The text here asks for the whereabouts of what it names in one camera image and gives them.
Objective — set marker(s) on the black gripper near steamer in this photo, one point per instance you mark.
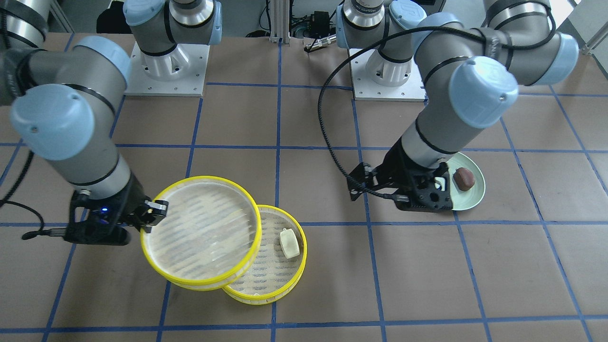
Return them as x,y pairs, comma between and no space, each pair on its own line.
132,198

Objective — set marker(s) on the black gripper near plate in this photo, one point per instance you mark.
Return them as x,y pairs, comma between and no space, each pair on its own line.
398,167

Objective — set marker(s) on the brown bun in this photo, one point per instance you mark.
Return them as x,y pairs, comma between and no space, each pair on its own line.
464,179

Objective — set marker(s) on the yellow steamer layer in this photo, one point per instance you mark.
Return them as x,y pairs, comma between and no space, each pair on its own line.
210,236
271,276

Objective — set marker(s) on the white bun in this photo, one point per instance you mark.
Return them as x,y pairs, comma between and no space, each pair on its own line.
289,243

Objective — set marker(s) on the robot arm near steamer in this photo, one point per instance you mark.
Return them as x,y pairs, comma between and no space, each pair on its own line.
63,105

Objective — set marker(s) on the robot arm near plate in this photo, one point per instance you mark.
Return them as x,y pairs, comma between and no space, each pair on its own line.
471,78

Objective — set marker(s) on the light green plate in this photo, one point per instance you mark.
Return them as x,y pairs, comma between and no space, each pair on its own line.
465,200

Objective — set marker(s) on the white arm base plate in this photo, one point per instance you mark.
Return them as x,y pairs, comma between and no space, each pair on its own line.
182,72
370,80

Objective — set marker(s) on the aluminium profile post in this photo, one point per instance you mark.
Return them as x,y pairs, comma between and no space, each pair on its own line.
280,21

